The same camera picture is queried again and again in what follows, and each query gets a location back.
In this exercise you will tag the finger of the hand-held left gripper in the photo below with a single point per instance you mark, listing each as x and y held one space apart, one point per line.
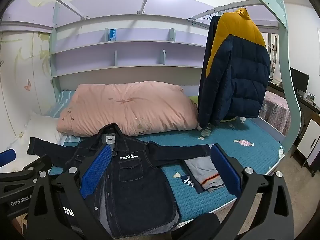
7 157
27 171

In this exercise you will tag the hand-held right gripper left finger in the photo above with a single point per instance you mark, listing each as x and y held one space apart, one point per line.
96 172

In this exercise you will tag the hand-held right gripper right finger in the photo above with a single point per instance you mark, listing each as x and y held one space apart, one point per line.
226 170

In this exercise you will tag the dark denim jacket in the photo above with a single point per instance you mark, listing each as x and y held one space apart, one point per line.
140 180

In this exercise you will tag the folded grey sweater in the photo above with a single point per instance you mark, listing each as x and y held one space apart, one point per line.
202 172

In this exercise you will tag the teal candy print bed mat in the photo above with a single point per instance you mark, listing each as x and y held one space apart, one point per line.
250 155

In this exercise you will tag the folded navy garment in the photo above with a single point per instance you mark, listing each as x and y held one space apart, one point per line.
197 188

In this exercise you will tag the white pillow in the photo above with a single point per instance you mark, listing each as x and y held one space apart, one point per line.
37 132

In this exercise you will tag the pink quilt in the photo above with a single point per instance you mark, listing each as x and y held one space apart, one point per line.
125 105

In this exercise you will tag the yellow green cloth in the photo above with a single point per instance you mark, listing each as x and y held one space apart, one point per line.
193 100

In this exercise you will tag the pink patterned cloth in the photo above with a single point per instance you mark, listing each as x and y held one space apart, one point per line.
275 110

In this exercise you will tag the blue striped pillow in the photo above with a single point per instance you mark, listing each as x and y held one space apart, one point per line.
62 100

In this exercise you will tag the white cabinet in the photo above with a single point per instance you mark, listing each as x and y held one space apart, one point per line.
308 140

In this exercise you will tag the navy and yellow puffer jacket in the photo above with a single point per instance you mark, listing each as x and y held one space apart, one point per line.
240 80

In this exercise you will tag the white floral wardrobe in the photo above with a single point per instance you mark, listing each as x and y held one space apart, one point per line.
25 67

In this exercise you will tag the dark desk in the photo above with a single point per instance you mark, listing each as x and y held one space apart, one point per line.
310 106

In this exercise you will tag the black computer monitor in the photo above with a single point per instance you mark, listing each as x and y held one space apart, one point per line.
299 80

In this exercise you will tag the lavender shelf unit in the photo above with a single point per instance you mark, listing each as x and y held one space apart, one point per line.
125 45

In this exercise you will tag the blue box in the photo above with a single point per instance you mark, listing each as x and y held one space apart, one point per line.
112 35

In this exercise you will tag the mint bunk bed frame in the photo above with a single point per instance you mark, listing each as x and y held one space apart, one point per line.
287 67

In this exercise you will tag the white clothes rail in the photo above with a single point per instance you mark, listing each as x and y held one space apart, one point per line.
217 10

